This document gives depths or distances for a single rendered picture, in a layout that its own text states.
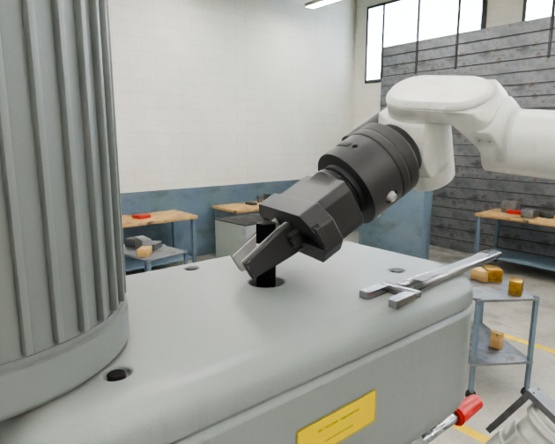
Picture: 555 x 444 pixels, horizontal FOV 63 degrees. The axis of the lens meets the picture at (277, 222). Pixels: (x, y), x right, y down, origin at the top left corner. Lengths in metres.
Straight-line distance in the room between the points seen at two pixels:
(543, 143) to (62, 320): 0.42
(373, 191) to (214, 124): 7.63
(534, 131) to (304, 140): 8.89
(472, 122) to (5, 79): 0.39
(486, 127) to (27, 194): 0.40
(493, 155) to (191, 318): 0.33
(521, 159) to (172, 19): 7.55
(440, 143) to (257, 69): 8.18
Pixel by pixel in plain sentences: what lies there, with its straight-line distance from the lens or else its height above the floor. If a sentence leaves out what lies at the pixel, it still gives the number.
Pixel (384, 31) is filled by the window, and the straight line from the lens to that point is 10.00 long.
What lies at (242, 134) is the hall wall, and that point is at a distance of 8.38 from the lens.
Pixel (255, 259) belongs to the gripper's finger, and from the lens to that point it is 0.43.
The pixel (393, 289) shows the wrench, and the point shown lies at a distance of 0.44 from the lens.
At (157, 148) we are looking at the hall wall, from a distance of 7.55.
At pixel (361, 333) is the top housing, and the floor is 1.88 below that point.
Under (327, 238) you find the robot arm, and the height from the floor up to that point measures 1.94.
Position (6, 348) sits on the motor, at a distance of 0.28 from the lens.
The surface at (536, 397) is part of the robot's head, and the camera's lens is 0.72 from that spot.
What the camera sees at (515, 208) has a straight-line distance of 7.86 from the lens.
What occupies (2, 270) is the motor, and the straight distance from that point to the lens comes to 0.27.
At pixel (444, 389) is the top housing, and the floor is 1.78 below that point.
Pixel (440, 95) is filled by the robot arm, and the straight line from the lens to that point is 0.51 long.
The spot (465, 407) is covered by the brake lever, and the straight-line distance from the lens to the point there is 0.64.
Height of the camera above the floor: 2.03
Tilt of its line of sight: 10 degrees down
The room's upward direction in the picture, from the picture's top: straight up
